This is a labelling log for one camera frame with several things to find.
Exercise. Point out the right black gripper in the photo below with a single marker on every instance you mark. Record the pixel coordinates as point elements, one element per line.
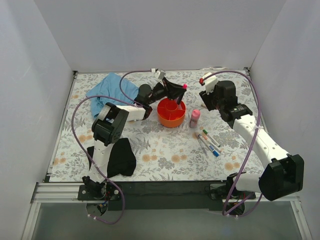
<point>207,97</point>

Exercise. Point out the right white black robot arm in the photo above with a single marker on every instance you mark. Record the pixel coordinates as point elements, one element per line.
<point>283,173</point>

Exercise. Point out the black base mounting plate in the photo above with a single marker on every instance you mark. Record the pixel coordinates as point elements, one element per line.
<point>115,199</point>

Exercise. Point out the pink glue bottle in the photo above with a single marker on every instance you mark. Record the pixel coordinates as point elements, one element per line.
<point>195,116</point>

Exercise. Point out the grey thin pen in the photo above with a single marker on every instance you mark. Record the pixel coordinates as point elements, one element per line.
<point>201,144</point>

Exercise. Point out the green cap marker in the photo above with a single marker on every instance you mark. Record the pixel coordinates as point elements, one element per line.
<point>211,138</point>

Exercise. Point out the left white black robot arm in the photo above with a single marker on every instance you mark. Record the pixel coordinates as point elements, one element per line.
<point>109,124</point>

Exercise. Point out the orange round organizer container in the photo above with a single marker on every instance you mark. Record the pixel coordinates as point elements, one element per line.
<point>170,114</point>

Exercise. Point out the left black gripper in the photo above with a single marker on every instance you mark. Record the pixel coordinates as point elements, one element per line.
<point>165,87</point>

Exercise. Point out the black cloth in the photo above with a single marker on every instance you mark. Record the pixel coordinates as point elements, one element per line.
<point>109,161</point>

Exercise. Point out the blue cloth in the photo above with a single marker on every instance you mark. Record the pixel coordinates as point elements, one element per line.
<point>109,86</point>

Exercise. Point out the pink black highlighter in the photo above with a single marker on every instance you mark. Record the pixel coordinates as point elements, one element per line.
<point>179,99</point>

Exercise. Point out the floral table mat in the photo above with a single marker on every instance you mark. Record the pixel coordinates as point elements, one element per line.
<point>162,153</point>

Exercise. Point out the blue cap marker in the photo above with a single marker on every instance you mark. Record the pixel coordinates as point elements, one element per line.
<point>210,147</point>

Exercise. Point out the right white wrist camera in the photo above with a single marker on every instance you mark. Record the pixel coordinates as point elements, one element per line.
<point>208,82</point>

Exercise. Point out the orange cap marker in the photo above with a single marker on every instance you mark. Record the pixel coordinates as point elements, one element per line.
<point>211,143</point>

